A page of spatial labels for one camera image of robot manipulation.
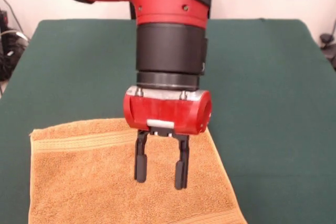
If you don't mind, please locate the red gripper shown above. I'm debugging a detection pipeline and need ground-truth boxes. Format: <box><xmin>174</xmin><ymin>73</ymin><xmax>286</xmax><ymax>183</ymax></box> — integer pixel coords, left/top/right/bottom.
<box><xmin>123</xmin><ymin>90</ymin><xmax>213</xmax><ymax>191</ymax></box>

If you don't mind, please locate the orange terry towel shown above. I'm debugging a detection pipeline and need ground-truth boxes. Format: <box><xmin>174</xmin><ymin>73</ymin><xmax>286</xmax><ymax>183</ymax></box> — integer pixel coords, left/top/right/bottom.
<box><xmin>28</xmin><ymin>118</ymin><xmax>248</xmax><ymax>224</ymax></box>

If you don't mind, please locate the dark green table cloth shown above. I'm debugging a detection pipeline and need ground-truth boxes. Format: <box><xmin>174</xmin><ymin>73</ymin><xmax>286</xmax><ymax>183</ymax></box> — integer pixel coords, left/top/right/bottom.
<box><xmin>0</xmin><ymin>18</ymin><xmax>336</xmax><ymax>224</ymax></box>

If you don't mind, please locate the dark grey curved stand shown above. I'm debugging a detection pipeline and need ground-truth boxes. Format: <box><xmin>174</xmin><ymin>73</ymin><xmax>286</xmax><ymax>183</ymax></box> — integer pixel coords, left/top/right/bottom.
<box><xmin>319</xmin><ymin>33</ymin><xmax>336</xmax><ymax>59</ymax></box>

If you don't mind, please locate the black equipment with cables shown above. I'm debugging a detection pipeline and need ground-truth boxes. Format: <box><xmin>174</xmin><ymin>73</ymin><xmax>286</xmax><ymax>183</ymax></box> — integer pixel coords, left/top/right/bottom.
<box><xmin>0</xmin><ymin>28</ymin><xmax>29</xmax><ymax>82</ymax></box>

